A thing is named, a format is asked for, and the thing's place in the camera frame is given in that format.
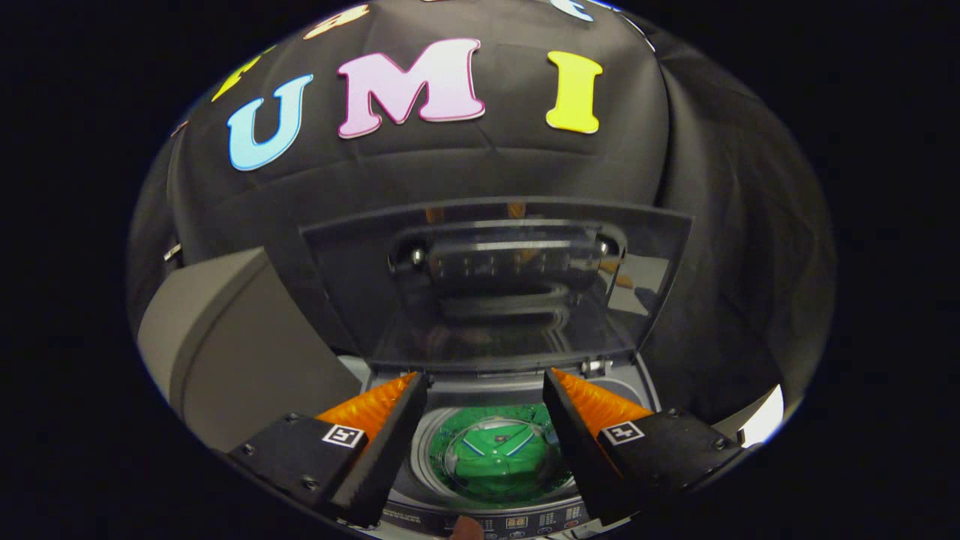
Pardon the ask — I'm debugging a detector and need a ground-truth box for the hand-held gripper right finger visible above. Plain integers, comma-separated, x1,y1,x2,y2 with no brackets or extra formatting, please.
542,367,751,526

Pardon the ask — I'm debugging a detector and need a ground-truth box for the green polo shirt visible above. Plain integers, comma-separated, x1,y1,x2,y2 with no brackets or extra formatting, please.
429,405,575,503

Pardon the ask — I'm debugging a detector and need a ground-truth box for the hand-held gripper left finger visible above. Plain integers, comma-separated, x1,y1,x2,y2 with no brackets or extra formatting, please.
225,371,430,530

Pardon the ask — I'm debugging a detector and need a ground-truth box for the grey washing machine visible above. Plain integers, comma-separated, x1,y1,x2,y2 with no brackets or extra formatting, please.
337,352,662,540

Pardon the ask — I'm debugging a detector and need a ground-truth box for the white printed sheet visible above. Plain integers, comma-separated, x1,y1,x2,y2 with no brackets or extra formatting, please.
735,384,786,449

